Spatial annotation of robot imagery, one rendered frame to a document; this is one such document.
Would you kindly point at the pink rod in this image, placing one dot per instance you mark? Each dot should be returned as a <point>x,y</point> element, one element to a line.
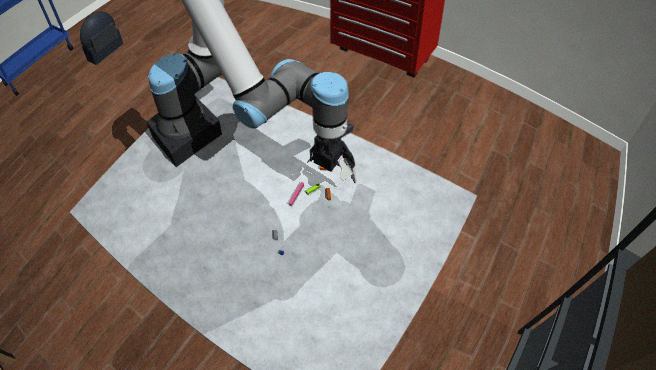
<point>296,194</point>

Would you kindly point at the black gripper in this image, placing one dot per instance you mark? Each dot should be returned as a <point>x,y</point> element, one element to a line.
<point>327,154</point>

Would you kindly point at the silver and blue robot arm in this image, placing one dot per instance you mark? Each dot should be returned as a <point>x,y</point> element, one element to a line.
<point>173,82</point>

